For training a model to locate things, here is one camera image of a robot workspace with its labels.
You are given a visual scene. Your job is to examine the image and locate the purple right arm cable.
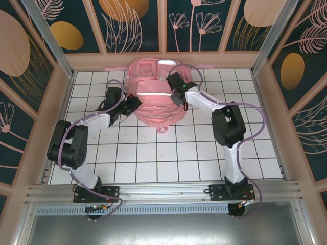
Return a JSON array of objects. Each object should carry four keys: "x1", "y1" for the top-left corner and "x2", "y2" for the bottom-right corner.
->
[{"x1": 169, "y1": 63, "x2": 265, "y2": 220}]

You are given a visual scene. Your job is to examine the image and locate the grey metal sheet panel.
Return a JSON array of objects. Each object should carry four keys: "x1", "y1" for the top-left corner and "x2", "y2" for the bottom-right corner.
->
[{"x1": 15, "y1": 201, "x2": 315, "y2": 245}]

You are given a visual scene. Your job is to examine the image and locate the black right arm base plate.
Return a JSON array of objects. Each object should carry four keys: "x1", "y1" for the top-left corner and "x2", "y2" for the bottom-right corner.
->
[{"x1": 208, "y1": 184, "x2": 256, "y2": 202}]

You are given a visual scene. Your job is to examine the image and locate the pink school backpack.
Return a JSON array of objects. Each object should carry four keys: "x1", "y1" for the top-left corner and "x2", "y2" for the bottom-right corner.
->
[{"x1": 104, "y1": 58, "x2": 217, "y2": 135}]

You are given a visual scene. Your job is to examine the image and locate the slotted grey cable duct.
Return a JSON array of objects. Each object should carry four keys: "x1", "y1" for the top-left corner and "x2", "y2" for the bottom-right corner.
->
[{"x1": 35, "y1": 203, "x2": 229, "y2": 215}]

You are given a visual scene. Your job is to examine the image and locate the aluminium mounting rail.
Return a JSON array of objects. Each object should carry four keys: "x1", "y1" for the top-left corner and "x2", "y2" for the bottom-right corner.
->
[{"x1": 24, "y1": 181, "x2": 306, "y2": 205}]

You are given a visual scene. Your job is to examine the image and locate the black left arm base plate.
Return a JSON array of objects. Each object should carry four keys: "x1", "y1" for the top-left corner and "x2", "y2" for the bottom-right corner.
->
[{"x1": 73, "y1": 185, "x2": 121, "y2": 204}]

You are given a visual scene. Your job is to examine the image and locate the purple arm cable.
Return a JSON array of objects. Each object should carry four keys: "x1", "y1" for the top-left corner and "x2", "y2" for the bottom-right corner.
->
[
  {"x1": 169, "y1": 63, "x2": 265, "y2": 220},
  {"x1": 58, "y1": 79, "x2": 128, "y2": 222}
]

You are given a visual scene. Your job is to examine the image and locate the aluminium frame post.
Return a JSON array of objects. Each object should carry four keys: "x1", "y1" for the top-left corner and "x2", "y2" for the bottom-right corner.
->
[
  {"x1": 250, "y1": 0, "x2": 298, "y2": 75},
  {"x1": 21, "y1": 0, "x2": 75, "y2": 77}
]

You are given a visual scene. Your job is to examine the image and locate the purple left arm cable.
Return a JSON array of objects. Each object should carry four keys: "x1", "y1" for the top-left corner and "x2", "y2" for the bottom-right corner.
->
[{"x1": 58, "y1": 79, "x2": 128, "y2": 222}]

